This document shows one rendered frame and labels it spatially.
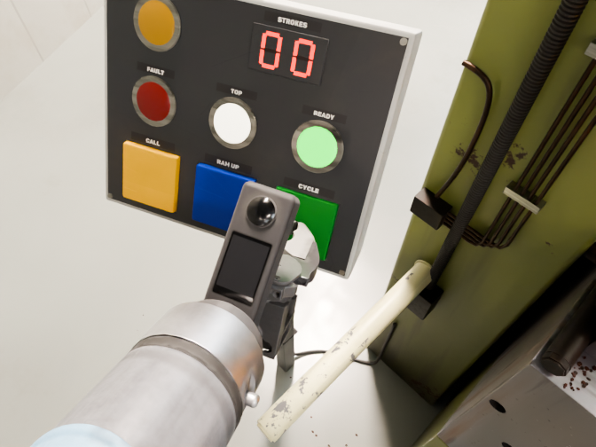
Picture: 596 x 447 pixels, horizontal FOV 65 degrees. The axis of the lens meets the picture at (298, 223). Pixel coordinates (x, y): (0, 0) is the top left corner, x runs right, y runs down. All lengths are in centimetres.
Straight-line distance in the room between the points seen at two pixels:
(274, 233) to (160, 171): 26
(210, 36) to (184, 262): 126
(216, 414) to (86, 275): 152
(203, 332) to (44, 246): 164
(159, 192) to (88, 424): 38
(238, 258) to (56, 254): 155
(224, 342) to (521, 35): 47
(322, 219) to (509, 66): 29
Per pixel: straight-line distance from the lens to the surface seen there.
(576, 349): 63
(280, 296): 41
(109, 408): 29
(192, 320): 34
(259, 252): 37
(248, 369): 34
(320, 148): 51
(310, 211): 53
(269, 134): 52
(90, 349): 168
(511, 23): 63
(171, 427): 29
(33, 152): 227
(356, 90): 49
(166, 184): 60
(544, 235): 77
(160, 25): 56
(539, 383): 65
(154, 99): 58
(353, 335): 88
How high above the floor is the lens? 146
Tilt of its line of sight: 56 degrees down
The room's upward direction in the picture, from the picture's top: straight up
